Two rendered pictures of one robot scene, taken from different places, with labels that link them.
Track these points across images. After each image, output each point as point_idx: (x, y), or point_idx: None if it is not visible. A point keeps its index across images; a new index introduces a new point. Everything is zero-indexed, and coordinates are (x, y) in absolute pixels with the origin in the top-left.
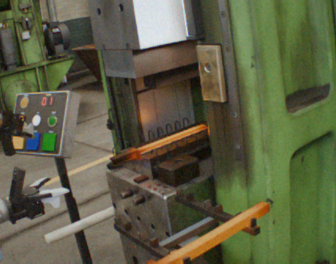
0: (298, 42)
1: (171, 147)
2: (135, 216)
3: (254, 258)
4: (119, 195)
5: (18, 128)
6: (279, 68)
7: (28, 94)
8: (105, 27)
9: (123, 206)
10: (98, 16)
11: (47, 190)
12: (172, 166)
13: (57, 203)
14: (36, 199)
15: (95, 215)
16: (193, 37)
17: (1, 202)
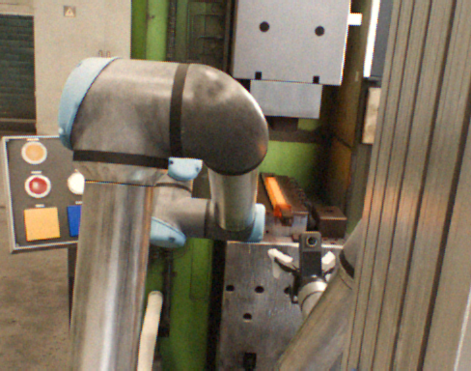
0: None
1: (293, 200)
2: (282, 289)
3: None
4: (251, 269)
5: None
6: None
7: (40, 138)
8: (273, 50)
9: (257, 282)
10: (261, 32)
11: (323, 258)
12: (338, 215)
13: (329, 274)
14: (331, 271)
15: (152, 323)
16: (378, 78)
17: (326, 284)
